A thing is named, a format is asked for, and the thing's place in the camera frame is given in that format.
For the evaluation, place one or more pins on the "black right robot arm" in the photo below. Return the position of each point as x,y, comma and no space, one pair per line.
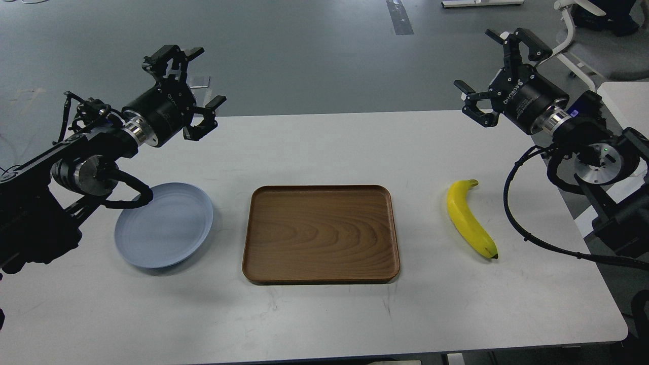
584,156

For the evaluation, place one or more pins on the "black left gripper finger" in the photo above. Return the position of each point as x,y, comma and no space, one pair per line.
208,122
170,64

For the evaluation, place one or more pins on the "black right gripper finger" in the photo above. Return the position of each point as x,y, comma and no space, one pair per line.
519,45
471,109

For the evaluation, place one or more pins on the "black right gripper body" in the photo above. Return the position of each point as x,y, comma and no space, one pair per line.
524,95

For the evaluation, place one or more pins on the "yellow banana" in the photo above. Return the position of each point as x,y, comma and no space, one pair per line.
465,222

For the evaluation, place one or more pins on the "white office chair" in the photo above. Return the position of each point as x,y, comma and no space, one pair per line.
595,57

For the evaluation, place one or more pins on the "light blue plate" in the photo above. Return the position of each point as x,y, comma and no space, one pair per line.
168,230

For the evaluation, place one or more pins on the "brown wooden tray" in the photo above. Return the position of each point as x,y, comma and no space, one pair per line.
336,234

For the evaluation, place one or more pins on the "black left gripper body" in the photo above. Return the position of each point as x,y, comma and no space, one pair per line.
166,109

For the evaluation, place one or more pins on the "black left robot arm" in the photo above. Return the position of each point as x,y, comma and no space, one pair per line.
45,200

